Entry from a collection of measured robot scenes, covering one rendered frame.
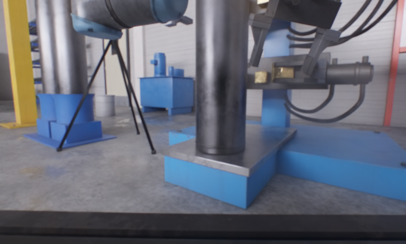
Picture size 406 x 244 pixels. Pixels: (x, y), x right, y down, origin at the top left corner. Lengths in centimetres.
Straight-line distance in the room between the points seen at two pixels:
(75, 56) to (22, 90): 131
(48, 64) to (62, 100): 42
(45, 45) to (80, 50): 37
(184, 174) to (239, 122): 30
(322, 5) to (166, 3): 30
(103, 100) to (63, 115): 165
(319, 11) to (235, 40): 36
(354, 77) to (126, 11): 103
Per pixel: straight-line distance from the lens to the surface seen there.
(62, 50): 182
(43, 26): 216
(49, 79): 210
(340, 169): 102
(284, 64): 101
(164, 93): 338
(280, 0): 46
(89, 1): 45
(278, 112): 157
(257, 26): 46
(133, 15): 41
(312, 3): 49
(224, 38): 77
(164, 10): 37
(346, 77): 119
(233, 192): 75
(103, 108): 341
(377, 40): 319
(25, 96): 301
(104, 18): 44
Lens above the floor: 39
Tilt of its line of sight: 7 degrees down
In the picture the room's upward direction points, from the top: straight up
